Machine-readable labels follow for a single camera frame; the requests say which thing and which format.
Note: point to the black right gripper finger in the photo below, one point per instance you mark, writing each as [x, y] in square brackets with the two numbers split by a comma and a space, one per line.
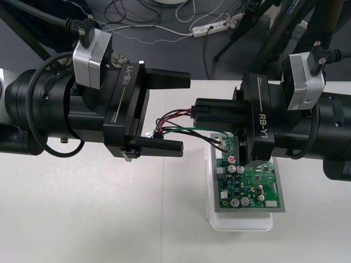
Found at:
[225, 119]
[219, 103]

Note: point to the milky plastic box with lid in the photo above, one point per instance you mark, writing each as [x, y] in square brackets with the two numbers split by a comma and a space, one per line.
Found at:
[241, 223]

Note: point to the black desk frame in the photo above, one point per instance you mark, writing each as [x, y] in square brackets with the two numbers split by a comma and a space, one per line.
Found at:
[35, 46]

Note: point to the white power strip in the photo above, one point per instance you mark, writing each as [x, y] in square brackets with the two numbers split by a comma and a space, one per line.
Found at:
[208, 28]

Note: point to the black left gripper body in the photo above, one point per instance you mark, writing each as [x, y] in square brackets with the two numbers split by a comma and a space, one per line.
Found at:
[126, 109]

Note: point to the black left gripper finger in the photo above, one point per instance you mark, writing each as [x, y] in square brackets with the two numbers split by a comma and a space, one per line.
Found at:
[170, 80]
[161, 148]

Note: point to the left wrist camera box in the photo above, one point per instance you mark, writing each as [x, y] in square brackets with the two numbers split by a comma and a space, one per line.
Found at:
[87, 60]

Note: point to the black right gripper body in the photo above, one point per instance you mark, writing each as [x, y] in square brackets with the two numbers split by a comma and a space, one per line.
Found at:
[260, 123]

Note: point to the dark green tripod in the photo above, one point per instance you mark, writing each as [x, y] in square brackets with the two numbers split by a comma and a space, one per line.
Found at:
[279, 30]

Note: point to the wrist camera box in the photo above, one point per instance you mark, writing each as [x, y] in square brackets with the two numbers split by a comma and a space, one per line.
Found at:
[87, 60]
[301, 87]

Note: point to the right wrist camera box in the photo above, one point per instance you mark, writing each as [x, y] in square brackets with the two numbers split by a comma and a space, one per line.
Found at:
[301, 87]

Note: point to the green circuit board grey frame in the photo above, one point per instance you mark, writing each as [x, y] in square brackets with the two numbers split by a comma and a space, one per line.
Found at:
[255, 186]

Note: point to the white round base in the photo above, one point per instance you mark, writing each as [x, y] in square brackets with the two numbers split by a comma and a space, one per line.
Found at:
[170, 1]

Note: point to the black tripod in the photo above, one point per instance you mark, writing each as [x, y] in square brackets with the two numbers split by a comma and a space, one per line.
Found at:
[251, 13]

